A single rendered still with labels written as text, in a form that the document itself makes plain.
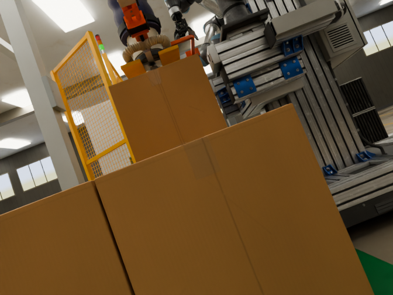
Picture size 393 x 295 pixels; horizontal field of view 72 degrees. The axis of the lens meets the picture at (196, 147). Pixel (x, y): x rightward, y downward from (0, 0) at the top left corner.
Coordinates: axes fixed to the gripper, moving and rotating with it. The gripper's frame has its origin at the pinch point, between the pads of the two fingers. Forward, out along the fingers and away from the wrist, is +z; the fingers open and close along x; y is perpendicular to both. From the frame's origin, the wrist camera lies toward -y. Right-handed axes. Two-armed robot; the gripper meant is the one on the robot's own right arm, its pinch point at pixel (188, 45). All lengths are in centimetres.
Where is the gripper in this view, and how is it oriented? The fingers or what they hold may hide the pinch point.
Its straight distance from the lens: 187.6
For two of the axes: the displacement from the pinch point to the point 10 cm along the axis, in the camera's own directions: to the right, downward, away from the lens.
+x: 9.3, -3.6, 0.3
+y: 0.0, -0.8, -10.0
